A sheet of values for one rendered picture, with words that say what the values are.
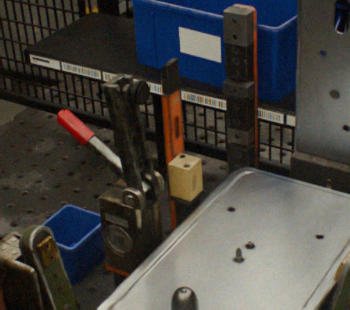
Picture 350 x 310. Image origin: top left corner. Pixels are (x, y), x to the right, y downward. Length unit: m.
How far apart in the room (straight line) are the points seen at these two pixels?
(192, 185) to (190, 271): 0.14
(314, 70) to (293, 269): 0.30
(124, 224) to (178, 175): 0.10
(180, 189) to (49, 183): 0.69
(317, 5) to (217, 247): 0.35
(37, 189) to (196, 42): 0.57
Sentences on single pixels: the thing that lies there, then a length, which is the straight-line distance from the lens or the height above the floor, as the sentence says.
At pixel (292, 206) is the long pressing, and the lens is 1.09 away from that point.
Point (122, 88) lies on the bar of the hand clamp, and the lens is 0.96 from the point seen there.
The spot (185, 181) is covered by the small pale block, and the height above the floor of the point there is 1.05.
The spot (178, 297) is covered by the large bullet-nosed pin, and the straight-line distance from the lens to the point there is 0.89.
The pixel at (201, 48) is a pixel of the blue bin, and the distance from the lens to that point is 1.33.
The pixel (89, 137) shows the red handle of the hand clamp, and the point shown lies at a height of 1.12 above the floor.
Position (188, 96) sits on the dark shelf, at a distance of 1.35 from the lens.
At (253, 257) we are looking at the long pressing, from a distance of 1.01.
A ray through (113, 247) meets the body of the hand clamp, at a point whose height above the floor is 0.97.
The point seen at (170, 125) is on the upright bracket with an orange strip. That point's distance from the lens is 1.07.
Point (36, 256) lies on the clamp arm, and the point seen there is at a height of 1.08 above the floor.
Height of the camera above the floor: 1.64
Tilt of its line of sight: 30 degrees down
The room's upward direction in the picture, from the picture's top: 4 degrees counter-clockwise
